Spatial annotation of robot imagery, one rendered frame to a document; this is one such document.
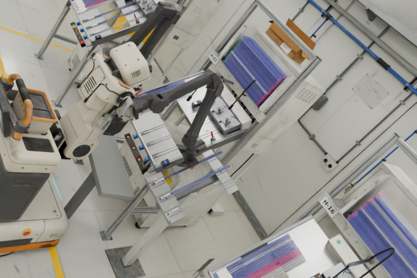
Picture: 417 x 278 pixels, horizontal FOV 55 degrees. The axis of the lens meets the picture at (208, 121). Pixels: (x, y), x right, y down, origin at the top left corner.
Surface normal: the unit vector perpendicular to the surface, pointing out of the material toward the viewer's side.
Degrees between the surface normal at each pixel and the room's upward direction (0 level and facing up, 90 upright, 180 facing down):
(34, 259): 0
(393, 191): 90
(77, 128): 82
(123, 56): 48
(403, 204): 90
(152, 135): 42
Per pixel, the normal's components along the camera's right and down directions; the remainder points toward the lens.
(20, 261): 0.61, -0.70
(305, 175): -0.65, -0.18
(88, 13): -0.06, -0.61
